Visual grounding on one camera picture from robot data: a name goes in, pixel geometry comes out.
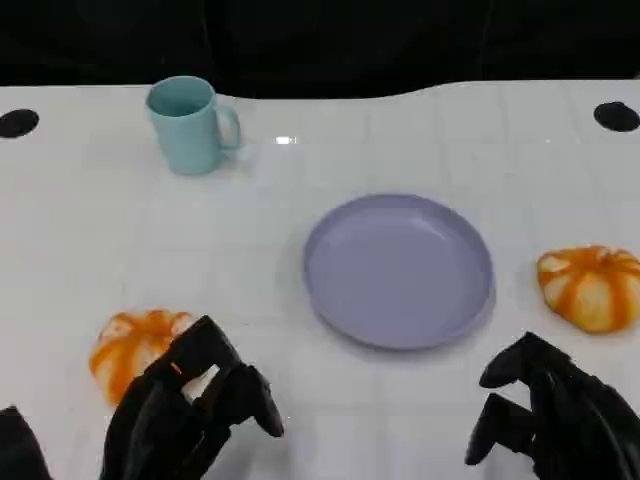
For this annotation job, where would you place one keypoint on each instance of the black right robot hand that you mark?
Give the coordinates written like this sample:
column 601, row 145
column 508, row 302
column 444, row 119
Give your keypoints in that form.
column 585, row 425

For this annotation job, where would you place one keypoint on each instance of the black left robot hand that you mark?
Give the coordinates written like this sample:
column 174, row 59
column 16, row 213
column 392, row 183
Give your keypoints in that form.
column 165, row 415

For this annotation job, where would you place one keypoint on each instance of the orange and white bread roll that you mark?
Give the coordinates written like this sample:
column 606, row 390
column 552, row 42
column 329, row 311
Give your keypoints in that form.
column 590, row 290
column 127, row 345

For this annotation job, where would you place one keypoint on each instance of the lilac plate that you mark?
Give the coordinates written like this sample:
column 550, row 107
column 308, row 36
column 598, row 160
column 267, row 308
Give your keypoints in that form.
column 395, row 275

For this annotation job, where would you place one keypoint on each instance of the pale green mug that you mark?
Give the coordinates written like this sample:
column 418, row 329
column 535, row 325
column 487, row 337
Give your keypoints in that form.
column 187, row 140

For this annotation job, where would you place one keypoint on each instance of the black table grommet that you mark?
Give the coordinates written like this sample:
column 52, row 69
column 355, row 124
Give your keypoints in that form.
column 617, row 116
column 17, row 123

